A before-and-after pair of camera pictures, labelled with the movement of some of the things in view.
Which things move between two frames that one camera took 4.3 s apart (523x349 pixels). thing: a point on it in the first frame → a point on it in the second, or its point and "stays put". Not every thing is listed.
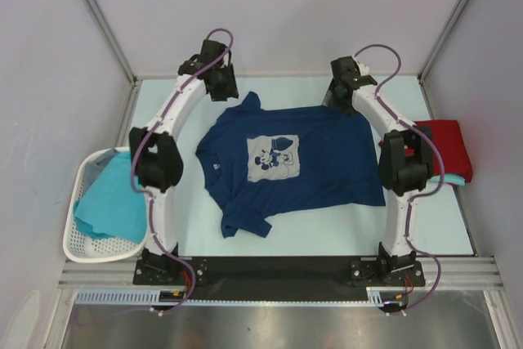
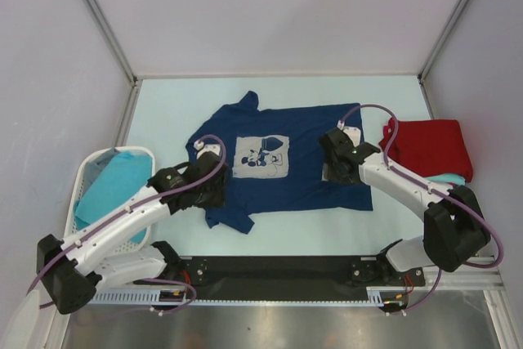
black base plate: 278,277 stays put
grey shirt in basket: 95,165 stays put
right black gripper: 330,99 → 337,178
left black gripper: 231,91 → 218,199
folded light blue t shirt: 457,179 stays put
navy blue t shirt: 257,159 stays put
